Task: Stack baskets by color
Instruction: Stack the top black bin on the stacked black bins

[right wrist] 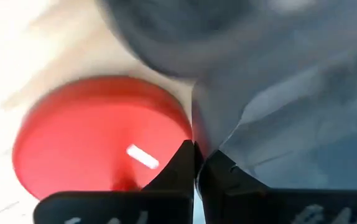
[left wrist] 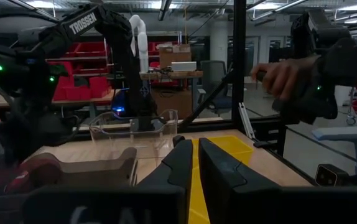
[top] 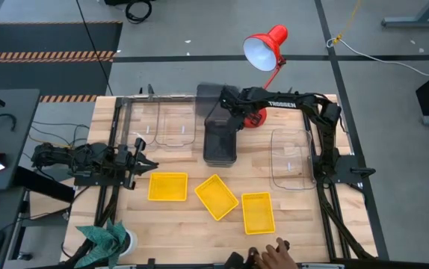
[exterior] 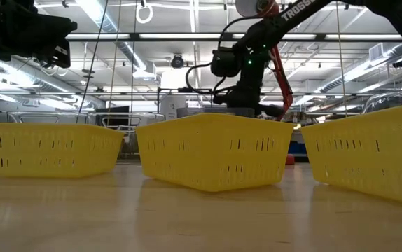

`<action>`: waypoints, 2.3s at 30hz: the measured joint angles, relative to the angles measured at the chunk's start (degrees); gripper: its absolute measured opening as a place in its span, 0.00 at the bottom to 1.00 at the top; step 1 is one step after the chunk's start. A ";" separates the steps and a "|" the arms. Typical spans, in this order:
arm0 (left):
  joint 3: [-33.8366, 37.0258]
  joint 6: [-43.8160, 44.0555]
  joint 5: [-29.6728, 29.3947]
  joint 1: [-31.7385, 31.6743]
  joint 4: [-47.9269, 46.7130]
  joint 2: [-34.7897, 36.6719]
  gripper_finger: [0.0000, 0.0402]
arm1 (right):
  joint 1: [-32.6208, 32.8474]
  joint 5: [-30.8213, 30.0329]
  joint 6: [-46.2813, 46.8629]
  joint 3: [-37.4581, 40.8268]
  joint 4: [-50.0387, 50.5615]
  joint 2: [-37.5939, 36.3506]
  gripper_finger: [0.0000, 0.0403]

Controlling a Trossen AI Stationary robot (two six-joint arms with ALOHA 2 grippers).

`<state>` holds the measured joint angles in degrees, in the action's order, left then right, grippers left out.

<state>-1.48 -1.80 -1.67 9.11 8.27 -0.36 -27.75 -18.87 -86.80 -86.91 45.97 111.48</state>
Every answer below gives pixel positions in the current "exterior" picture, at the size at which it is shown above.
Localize thin hanging cord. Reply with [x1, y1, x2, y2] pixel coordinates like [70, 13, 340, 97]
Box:
[130, 0, 138, 113]

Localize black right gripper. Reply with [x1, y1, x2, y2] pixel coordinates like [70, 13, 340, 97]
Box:
[212, 48, 286, 118]

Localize black hanging cable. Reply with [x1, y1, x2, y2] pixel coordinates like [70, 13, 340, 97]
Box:
[76, 0, 110, 124]

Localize silver ceiling duct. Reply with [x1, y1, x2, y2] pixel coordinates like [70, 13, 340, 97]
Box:
[76, 0, 158, 80]

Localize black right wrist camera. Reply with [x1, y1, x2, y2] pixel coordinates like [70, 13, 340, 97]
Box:
[210, 46, 242, 78]

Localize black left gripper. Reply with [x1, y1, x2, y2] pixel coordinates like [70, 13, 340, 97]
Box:
[0, 8, 78, 69]

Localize blue storage bins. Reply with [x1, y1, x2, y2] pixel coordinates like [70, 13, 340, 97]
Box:
[288, 141, 309, 155]

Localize yellow plastic slotted basket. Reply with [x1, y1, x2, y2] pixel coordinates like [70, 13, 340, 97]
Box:
[300, 101, 402, 208]
[0, 122, 125, 179]
[134, 112, 297, 193]

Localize white hanging ring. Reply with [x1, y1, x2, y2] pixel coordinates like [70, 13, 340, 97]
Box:
[135, 3, 154, 25]

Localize white ceiling vent box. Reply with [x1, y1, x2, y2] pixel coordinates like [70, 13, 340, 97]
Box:
[368, 42, 384, 63]

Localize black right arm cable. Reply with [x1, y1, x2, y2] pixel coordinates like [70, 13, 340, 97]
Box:
[185, 15, 254, 95]

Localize black round ceiling camera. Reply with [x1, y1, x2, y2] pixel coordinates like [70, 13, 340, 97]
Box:
[170, 54, 185, 69]

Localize white cylindrical container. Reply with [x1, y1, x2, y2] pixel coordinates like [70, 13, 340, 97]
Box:
[160, 94, 187, 120]

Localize tan hanging rope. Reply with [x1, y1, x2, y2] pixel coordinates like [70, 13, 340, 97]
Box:
[335, 0, 347, 106]
[108, 0, 123, 113]

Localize red lamp with white shade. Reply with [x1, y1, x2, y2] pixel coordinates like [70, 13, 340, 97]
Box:
[235, 0, 296, 166]

